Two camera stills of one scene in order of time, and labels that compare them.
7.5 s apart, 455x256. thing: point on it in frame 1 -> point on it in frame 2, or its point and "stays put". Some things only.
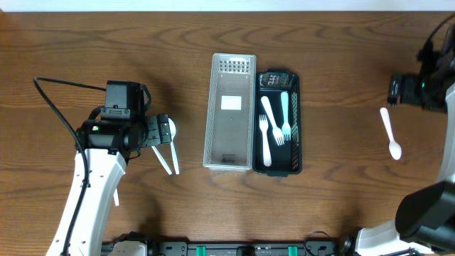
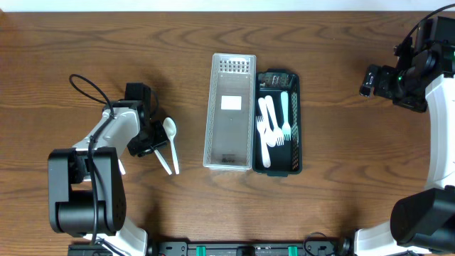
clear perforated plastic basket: (229, 129) stays put
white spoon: (172, 131) stays put
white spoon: (116, 197) -> (121, 168)
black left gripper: (163, 129) -> (153, 143)
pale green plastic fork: (286, 127) stays put
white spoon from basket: (162, 160) stays put
